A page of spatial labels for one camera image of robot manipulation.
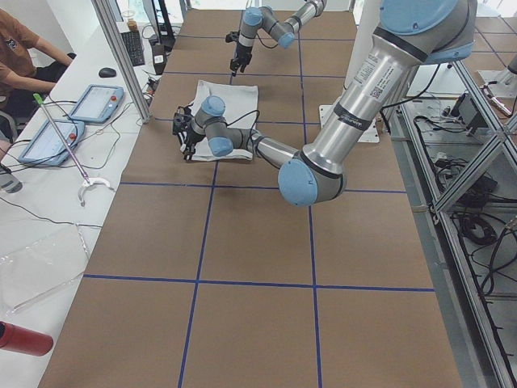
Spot long reacher grabber tool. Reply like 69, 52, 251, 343
33, 93, 115, 207

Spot blue teach pendant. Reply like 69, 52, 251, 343
69, 84, 124, 124
18, 120, 86, 167

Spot seated person brown shirt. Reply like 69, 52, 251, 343
1, 11, 75, 118

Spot lower blue teach pendant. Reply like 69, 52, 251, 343
18, 120, 86, 167

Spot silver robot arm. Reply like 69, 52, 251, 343
225, 1, 326, 76
172, 1, 477, 207

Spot upper blue teach pendant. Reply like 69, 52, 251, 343
69, 84, 124, 124

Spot clear plastic bag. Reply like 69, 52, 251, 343
1, 226, 89, 315

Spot red cylindrical bottle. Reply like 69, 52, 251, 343
1, 322, 54, 356

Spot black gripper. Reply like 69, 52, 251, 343
180, 123, 202, 162
230, 43, 253, 73

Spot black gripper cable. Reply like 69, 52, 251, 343
224, 108, 259, 134

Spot black keyboard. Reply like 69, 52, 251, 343
120, 31, 145, 66

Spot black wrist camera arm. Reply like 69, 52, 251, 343
172, 105, 193, 136

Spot grey aluminium frame post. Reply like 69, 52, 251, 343
91, 0, 151, 124

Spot black computer mouse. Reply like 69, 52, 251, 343
98, 67, 117, 78

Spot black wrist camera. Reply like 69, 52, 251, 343
225, 31, 240, 43

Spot grey cartoon print t-shirt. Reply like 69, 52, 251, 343
188, 80, 259, 162

